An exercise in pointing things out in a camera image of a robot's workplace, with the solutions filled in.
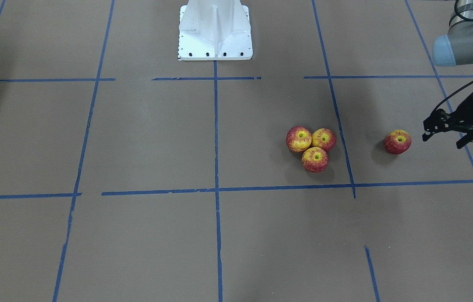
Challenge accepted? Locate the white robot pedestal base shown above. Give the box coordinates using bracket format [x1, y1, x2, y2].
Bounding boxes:
[178, 0, 253, 61]

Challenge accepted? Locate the back red yellow apple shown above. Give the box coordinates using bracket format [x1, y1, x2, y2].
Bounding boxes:
[301, 147, 329, 173]

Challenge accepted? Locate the lone red yellow apple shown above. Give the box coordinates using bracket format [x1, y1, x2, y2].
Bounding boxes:
[384, 129, 412, 155]

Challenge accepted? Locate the front red yellow apple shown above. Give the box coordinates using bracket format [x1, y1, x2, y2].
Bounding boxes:
[311, 128, 337, 152]

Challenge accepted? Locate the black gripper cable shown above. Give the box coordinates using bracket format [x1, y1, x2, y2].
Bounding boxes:
[431, 61, 473, 114]

